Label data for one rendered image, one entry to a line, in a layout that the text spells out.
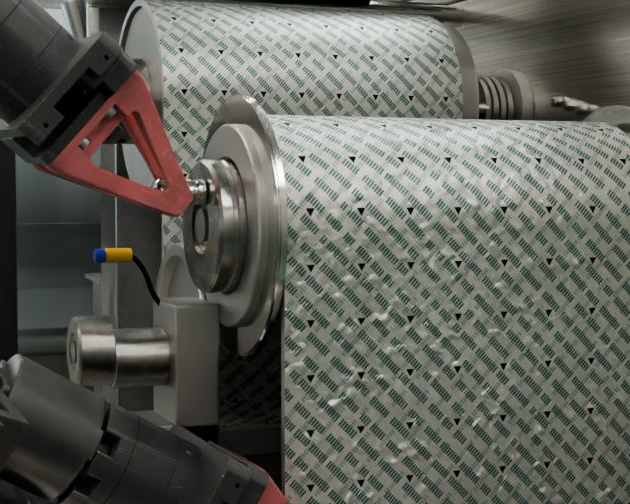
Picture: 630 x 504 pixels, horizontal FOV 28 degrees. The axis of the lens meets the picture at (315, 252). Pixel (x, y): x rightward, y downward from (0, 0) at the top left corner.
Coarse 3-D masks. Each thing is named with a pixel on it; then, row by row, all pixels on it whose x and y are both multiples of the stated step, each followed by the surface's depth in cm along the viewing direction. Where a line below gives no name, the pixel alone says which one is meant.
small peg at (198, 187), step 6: (156, 180) 68; (162, 180) 68; (186, 180) 69; (198, 180) 69; (156, 186) 68; (162, 186) 68; (192, 186) 68; (198, 186) 69; (204, 186) 69; (192, 192) 68; (198, 192) 69; (204, 192) 69; (198, 198) 69; (204, 198) 69; (198, 204) 69
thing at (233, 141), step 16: (224, 128) 71; (240, 128) 69; (208, 144) 74; (224, 144) 71; (240, 144) 68; (240, 160) 68; (256, 160) 67; (256, 176) 66; (256, 192) 66; (256, 208) 66; (256, 224) 66; (256, 240) 66; (256, 256) 66; (256, 272) 66; (240, 288) 69; (256, 288) 67; (224, 304) 71; (240, 304) 69; (256, 304) 68; (224, 320) 71; (240, 320) 69
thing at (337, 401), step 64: (448, 320) 69; (512, 320) 71; (576, 320) 73; (320, 384) 67; (384, 384) 68; (448, 384) 70; (512, 384) 71; (576, 384) 73; (320, 448) 67; (384, 448) 68; (448, 448) 70; (512, 448) 71; (576, 448) 73
